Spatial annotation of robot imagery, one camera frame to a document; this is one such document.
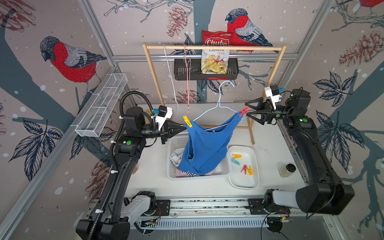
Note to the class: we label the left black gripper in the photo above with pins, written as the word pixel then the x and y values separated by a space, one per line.
pixel 167 131

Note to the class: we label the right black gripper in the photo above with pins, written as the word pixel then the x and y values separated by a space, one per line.
pixel 267 115

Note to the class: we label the red clothespin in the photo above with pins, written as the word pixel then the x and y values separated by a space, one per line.
pixel 244 111
pixel 245 169

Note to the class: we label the blue tank top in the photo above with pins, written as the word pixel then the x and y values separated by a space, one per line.
pixel 205 148

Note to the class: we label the white wire hanger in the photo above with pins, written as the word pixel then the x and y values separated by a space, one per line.
pixel 171 77

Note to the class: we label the light blue wire hanger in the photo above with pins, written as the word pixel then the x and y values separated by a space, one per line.
pixel 218 105

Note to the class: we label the pink tank top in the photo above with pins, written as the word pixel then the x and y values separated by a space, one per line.
pixel 181 174

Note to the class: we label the striped tank top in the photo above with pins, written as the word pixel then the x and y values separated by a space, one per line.
pixel 176 157

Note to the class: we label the pink wire hanger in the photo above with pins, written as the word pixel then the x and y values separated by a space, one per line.
pixel 188 74

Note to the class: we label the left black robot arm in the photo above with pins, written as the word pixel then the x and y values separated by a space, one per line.
pixel 110 220

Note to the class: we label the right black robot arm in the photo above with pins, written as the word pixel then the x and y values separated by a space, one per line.
pixel 325 193

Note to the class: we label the white perforated basket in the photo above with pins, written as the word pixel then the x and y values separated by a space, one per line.
pixel 223 169

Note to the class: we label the wooden clothes rack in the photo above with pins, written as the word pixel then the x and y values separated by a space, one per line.
pixel 147 49

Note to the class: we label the red chips bag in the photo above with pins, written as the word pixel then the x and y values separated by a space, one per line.
pixel 215 62

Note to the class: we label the white plastic tray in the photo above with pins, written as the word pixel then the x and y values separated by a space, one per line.
pixel 237 178

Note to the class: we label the spice jar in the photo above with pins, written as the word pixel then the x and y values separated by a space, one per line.
pixel 287 170

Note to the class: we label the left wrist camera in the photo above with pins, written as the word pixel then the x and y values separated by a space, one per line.
pixel 162 113

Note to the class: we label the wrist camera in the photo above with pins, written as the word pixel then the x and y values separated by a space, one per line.
pixel 274 94
pixel 162 113

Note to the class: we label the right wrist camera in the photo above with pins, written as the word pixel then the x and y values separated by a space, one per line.
pixel 274 94

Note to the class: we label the black wall basket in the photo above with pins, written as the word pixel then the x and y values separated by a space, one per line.
pixel 197 74

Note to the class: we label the white wire mesh shelf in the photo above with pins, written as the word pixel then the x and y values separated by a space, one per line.
pixel 97 115

